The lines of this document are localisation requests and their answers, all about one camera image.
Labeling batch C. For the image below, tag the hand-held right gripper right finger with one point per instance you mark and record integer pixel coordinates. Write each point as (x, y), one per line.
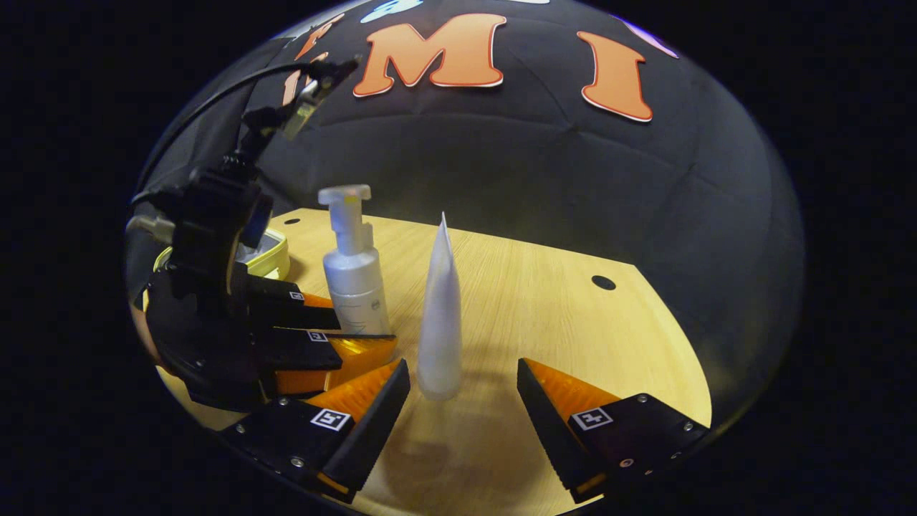
(548, 430)

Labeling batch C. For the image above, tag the white squeeze tube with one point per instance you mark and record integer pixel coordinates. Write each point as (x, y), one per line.
(440, 322)

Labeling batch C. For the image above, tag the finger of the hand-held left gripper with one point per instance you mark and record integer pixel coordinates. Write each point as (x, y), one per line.
(286, 312)
(294, 351)

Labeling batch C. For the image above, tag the white pump bottle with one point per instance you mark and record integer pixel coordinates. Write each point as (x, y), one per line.
(354, 287)

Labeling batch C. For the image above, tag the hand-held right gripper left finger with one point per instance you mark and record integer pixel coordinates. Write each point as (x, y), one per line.
(372, 430)

